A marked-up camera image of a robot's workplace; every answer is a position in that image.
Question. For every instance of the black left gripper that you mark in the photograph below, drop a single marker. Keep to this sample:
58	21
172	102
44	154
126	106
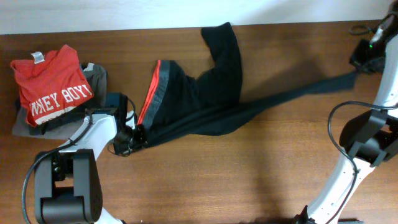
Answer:
141	140

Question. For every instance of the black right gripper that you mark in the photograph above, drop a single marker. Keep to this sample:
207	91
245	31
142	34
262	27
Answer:
359	60

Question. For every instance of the black leggings red waistband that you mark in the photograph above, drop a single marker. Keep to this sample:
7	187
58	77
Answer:
177	104

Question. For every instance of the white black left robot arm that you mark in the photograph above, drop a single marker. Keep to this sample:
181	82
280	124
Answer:
67	185

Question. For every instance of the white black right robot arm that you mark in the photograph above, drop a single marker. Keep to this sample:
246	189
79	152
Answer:
367	140

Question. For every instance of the red printed t-shirt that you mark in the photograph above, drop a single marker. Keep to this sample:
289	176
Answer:
52	87

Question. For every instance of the grey folded garment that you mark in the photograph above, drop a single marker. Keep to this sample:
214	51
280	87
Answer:
98	81

